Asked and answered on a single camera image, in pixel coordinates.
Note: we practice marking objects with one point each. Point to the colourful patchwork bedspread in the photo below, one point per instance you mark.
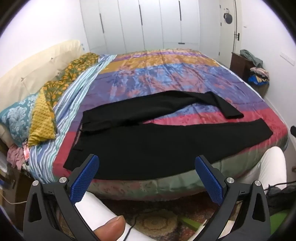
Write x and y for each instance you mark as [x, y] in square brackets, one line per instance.
[149, 72]

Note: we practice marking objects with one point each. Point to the patterned floor rug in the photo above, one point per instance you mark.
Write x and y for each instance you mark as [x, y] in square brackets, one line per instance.
[164, 220]

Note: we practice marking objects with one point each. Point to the cream padded headboard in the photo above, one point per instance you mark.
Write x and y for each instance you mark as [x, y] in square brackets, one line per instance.
[30, 75]

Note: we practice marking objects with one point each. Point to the teal floral pillow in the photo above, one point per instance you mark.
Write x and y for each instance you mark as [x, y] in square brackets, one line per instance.
[17, 118]

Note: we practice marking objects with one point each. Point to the yellow green floral blanket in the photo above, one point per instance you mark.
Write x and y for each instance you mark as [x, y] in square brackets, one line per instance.
[43, 125]

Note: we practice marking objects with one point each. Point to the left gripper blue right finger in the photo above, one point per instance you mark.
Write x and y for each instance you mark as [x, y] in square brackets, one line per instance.
[212, 179]

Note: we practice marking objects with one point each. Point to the blue striped bed sheet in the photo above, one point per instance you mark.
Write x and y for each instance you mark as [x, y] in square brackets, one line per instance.
[43, 155]

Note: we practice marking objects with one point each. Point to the white built-in wardrobe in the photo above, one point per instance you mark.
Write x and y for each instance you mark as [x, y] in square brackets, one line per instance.
[117, 27]

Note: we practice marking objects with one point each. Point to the pile of clothes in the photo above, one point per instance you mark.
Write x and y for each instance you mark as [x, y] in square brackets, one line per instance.
[258, 75]

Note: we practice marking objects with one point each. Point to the dark wooden side cabinet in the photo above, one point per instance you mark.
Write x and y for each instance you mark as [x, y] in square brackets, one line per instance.
[241, 66]

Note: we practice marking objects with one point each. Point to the person's left hand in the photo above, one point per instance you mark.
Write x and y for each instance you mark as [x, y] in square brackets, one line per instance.
[112, 230]

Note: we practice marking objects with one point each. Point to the pink crumpled cloth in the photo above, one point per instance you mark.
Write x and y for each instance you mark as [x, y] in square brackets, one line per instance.
[18, 157]

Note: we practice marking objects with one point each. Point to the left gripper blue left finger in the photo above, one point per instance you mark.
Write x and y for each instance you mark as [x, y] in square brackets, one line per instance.
[81, 177]

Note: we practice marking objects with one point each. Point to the black pants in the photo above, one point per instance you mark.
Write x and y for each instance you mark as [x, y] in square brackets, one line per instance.
[130, 147]

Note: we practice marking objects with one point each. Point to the white room door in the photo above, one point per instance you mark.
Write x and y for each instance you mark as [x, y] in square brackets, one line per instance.
[230, 30]

